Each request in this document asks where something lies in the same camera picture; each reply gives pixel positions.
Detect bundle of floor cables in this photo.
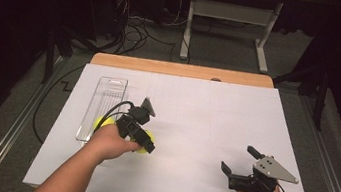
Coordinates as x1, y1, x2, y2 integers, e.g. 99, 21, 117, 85
107, 0, 200, 66

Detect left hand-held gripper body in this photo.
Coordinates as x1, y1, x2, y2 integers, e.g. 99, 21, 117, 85
113, 93, 159, 144

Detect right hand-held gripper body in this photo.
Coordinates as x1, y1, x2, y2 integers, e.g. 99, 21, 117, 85
227, 149, 303, 192

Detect dark equipment box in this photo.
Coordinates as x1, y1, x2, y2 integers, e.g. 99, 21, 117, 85
79, 0, 131, 44

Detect yellow tennis ball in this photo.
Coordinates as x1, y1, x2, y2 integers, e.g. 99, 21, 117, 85
92, 114, 117, 134
134, 128, 157, 157

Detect black stand legs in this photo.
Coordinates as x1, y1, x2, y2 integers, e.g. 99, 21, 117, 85
267, 54, 333, 132
40, 22, 101, 92

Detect clear plastic container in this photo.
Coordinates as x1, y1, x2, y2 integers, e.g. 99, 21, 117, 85
74, 73, 129, 147

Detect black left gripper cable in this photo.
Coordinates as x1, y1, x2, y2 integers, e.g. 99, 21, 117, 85
94, 96, 136, 139

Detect person's left hand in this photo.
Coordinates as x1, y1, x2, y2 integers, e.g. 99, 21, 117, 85
82, 119, 147, 170

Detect black floor cable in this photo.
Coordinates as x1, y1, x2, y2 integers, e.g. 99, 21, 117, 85
29, 58, 87, 149

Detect white metal stand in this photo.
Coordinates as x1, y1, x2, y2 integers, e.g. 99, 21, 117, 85
169, 0, 329, 82

